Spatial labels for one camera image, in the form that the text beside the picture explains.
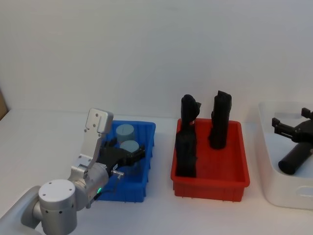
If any black straight plastic part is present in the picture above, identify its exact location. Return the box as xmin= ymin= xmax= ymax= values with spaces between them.
xmin=208 ymin=90 xmax=233 ymax=150

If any grey-blue cylinder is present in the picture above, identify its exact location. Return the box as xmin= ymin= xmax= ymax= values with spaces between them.
xmin=119 ymin=140 xmax=141 ymax=159
xmin=115 ymin=124 xmax=136 ymax=145

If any red plastic bin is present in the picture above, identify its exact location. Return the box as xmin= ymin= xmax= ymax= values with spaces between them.
xmin=170 ymin=117 xmax=251 ymax=203

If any black curved plastic part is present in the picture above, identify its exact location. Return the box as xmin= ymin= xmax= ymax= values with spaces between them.
xmin=174 ymin=94 xmax=202 ymax=178

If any thin dark gripper cable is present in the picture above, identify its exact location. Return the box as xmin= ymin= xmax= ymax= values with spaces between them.
xmin=96 ymin=170 xmax=125 ymax=197

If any black clamp with handle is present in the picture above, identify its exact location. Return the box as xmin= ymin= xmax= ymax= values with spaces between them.
xmin=271 ymin=107 xmax=313 ymax=176

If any brown cardboard piece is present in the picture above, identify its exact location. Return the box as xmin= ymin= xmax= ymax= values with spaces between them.
xmin=0 ymin=87 xmax=10 ymax=121

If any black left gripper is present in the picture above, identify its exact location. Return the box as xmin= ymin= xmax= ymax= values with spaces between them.
xmin=97 ymin=137 xmax=147 ymax=172

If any white plastic bin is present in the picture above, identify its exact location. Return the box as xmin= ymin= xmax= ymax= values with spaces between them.
xmin=258 ymin=100 xmax=313 ymax=211

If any blue plastic bin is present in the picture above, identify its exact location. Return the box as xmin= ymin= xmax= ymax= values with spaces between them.
xmin=96 ymin=119 xmax=157 ymax=203

